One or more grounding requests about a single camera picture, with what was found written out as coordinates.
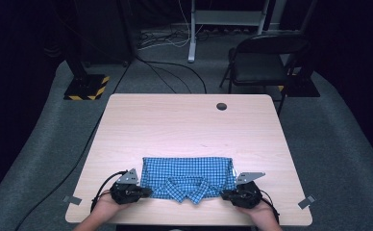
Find blue checked shirt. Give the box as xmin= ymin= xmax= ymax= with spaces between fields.
xmin=139 ymin=156 xmax=238 ymax=205

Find person's left hand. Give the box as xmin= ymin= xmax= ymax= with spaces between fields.
xmin=91 ymin=195 xmax=133 ymax=219

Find dark equipment cart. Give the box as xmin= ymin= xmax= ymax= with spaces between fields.
xmin=78 ymin=0 xmax=135 ymax=66

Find right hand-held gripper black cable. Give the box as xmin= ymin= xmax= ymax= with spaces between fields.
xmin=260 ymin=189 xmax=280 ymax=224

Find hand-held gripper black cable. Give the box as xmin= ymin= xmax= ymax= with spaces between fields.
xmin=260 ymin=189 xmax=280 ymax=224
xmin=90 ymin=170 xmax=128 ymax=213

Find grey tape piece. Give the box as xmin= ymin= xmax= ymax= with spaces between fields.
xmin=62 ymin=195 xmax=83 ymax=206
xmin=297 ymin=194 xmax=317 ymax=210

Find white metal stand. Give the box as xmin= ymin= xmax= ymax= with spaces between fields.
xmin=187 ymin=0 xmax=270 ymax=64

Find black folding chair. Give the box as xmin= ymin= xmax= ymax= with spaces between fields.
xmin=218 ymin=33 xmax=311 ymax=116

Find long power strip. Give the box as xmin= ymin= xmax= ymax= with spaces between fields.
xmin=200 ymin=28 xmax=262 ymax=36

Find bundle of white floor cables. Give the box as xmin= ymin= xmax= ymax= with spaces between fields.
xmin=137 ymin=28 xmax=208 ymax=51

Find black stand with striped base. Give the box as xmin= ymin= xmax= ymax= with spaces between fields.
xmin=62 ymin=47 xmax=111 ymax=101

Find black looping floor cables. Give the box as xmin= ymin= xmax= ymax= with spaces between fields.
xmin=136 ymin=57 xmax=208 ymax=94

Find person's right hand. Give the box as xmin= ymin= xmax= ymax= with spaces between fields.
xmin=236 ymin=200 xmax=279 ymax=225

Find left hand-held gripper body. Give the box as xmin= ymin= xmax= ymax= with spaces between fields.
xmin=110 ymin=167 xmax=142 ymax=205

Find long black floor cable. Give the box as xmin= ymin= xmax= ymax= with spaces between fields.
xmin=14 ymin=61 xmax=135 ymax=231

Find left hand-held gripper black cable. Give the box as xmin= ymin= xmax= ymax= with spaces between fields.
xmin=90 ymin=170 xmax=128 ymax=213

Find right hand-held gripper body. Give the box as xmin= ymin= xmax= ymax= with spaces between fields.
xmin=232 ymin=172 xmax=266 ymax=209

